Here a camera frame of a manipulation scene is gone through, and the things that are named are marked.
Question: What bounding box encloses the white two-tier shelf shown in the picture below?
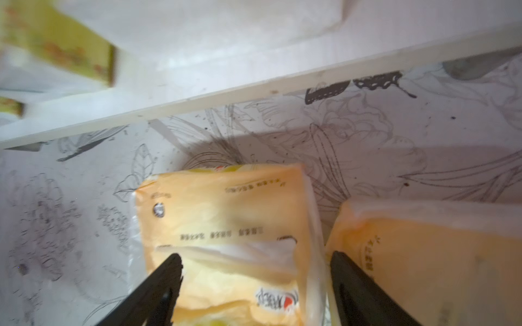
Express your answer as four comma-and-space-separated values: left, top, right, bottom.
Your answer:
0, 0, 522, 151

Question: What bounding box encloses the orange tissue pack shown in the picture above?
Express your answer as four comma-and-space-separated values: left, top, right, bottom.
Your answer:
326, 200, 521, 325
130, 164, 327, 325

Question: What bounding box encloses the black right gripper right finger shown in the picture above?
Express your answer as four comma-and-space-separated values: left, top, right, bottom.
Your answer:
330, 251, 420, 326

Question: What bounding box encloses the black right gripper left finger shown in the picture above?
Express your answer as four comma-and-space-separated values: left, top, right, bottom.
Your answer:
98, 253, 183, 326

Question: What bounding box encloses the yellow green tissue pack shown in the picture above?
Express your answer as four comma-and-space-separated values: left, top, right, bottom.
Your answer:
1, 1, 114, 103
0, 97, 24, 126

